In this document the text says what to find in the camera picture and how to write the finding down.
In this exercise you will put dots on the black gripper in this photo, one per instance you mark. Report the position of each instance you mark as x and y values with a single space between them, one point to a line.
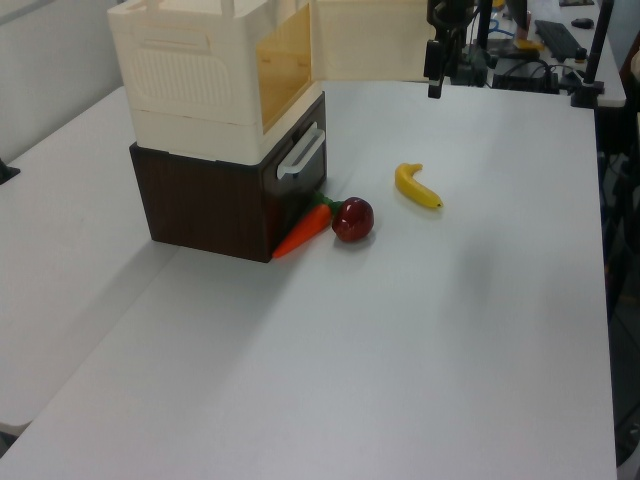
440 20

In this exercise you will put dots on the cream cabinet door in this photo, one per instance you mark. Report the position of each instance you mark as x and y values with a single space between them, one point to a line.
370 40

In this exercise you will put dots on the cream plastic cabinet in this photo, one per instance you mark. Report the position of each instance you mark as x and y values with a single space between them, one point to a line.
190 75

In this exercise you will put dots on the dark green device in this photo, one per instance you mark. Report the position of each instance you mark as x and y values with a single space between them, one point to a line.
472 67

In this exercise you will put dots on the thin black pole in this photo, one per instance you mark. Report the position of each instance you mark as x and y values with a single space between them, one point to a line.
484 25

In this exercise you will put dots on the black electronics box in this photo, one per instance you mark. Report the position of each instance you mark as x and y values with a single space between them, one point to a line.
525 75

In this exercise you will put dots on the yellow toy banana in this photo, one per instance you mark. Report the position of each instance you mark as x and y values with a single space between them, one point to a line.
415 187

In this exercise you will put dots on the yellow flat object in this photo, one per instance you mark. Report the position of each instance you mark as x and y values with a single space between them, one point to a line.
530 45

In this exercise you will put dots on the black computer keyboard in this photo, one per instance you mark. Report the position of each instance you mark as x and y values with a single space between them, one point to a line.
557 40

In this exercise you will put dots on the red toy apple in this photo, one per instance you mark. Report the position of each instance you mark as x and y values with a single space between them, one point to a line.
353 220

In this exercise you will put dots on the black computer mouse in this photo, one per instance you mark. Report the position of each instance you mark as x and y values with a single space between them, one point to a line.
582 22

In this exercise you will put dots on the orange toy carrot with greens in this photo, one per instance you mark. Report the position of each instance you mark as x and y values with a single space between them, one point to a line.
305 230

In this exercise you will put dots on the dark brown drawer box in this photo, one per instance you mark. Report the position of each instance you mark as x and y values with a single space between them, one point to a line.
200 205

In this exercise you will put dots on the black clamped camera pole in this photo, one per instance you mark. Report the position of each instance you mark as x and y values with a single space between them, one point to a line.
597 50

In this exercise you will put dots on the black table bracket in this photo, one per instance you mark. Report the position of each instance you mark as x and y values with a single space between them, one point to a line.
9 172

